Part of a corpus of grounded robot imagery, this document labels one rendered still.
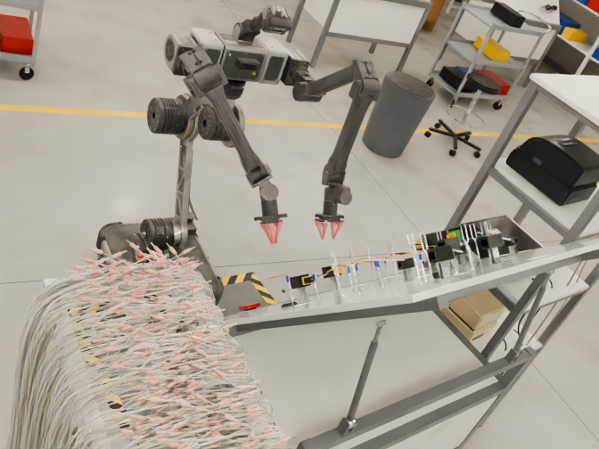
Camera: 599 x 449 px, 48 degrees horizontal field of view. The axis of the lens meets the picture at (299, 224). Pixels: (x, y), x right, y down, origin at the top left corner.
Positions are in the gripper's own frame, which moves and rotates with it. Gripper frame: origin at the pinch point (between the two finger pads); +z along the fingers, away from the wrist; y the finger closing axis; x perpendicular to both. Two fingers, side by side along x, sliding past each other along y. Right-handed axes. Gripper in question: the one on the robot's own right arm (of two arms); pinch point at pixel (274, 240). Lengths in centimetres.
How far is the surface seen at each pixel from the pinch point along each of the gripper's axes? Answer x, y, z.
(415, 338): 5, 65, 50
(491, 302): 9, 116, 45
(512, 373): -22, 89, 66
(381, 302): -78, -19, 11
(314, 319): -34.5, -9.8, 21.8
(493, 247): -58, 44, 8
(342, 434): -42, -9, 55
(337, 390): -8, 14, 56
